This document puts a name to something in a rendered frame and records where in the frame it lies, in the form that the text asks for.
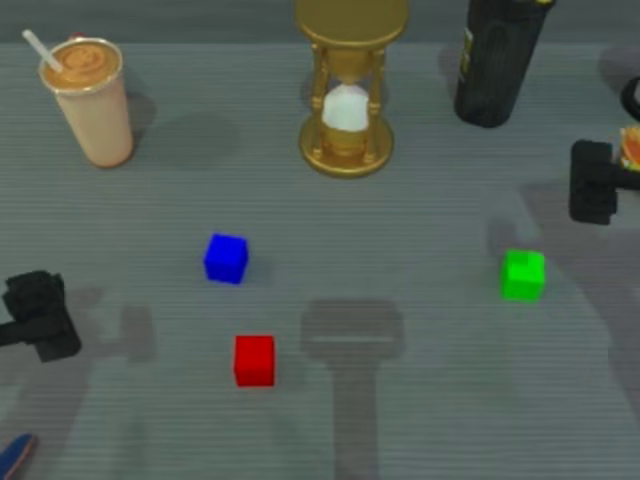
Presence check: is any blue flat object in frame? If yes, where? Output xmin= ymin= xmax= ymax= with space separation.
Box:
xmin=0 ymin=432 xmax=39 ymax=480

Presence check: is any orange and white object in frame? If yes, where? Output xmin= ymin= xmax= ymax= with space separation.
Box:
xmin=618 ymin=125 xmax=640 ymax=174

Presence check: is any black bottle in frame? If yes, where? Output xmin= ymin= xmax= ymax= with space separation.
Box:
xmin=453 ymin=0 xmax=557 ymax=129

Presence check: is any beige drink cup with straw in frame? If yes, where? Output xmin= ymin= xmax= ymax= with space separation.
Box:
xmin=21 ymin=29 xmax=135 ymax=169

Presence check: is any blue cube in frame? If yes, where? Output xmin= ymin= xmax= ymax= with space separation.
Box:
xmin=203 ymin=232 xmax=250 ymax=286

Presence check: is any green cube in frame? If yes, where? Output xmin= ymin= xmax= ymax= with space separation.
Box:
xmin=500 ymin=248 xmax=547 ymax=303

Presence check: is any red cube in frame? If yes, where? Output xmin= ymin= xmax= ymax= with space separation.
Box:
xmin=233 ymin=334 xmax=277 ymax=388

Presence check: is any golden hourglass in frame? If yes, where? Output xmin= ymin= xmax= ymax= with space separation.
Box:
xmin=293 ymin=0 xmax=410 ymax=180

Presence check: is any black round object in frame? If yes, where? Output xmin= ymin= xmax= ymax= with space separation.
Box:
xmin=621 ymin=75 xmax=640 ymax=122

